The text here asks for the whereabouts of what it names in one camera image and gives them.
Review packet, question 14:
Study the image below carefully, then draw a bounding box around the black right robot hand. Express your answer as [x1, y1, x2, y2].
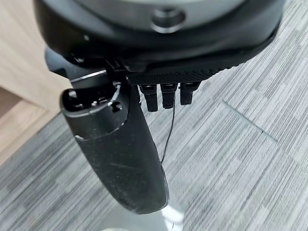
[33, 0, 287, 214]

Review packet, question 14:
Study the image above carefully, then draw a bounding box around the thin black wire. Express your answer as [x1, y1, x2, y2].
[160, 105, 176, 165]

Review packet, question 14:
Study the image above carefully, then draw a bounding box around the light wooden office cabinet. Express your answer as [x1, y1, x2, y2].
[0, 0, 73, 167]

